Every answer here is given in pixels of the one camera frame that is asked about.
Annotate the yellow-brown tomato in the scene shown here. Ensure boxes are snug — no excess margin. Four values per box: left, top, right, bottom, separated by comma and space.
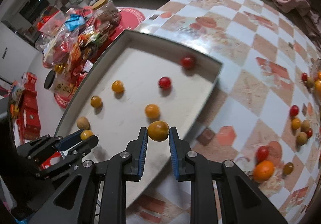
90, 96, 102, 109

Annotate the yellow cherry tomato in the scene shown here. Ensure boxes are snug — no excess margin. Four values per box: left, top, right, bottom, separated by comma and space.
147, 121, 169, 142

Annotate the yellow tomato mid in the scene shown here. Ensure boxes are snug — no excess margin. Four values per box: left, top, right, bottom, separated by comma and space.
145, 104, 161, 119

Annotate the red cherry tomato with stem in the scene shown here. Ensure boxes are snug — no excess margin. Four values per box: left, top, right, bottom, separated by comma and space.
181, 56, 196, 70

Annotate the red gift box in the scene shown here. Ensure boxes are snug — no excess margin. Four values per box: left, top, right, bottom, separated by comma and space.
17, 72, 41, 143

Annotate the large orange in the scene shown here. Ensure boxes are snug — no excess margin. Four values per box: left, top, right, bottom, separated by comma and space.
253, 160, 274, 183

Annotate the red tomato beside orange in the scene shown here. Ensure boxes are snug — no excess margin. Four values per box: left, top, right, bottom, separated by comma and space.
256, 146, 269, 163

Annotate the brownish cherry tomato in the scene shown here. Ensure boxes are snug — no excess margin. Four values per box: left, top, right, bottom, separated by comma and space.
282, 162, 294, 176

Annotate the black lidded can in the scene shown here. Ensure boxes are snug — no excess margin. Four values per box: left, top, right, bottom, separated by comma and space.
44, 70, 77, 97

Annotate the shallow grey white tray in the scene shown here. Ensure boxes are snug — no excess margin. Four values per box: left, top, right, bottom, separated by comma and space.
53, 30, 224, 209

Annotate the red tomato by kiwis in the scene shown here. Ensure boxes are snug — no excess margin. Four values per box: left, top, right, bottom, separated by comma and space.
306, 128, 313, 139

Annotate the red tomato upper middle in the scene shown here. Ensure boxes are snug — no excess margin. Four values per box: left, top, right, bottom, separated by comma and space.
290, 105, 299, 117

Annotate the pile of snack packets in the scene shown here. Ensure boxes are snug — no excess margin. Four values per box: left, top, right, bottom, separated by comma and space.
35, 6, 116, 77

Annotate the snack jar wooden lid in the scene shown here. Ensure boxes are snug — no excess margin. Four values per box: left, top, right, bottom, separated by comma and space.
91, 0, 121, 33

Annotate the red tomato near bowl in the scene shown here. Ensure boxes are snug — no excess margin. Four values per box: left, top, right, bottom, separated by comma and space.
301, 73, 308, 82

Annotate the red round tray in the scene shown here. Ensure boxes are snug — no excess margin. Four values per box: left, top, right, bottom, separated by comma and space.
110, 7, 145, 40

